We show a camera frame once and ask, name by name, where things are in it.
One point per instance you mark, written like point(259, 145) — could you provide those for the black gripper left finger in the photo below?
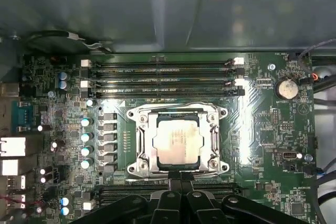
point(165, 208)

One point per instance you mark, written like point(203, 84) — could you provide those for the black PC case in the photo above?
point(105, 11)

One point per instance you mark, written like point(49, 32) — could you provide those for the silver CPU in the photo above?
point(178, 142)

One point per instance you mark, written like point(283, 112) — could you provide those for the CPU socket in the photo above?
point(216, 161)

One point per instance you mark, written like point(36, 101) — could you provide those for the green motherboard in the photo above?
point(262, 129)

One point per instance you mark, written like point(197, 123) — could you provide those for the RAM slot with black latches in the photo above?
point(170, 75)
point(170, 94)
point(126, 187)

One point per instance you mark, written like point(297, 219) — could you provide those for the RAM slot with white latches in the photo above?
point(170, 64)
point(170, 85)
point(118, 197)

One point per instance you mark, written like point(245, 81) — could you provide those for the silver coin battery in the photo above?
point(286, 90)

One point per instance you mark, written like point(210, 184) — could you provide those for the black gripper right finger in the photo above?
point(199, 208)

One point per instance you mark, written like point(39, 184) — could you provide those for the metal socket cover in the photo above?
point(152, 124)

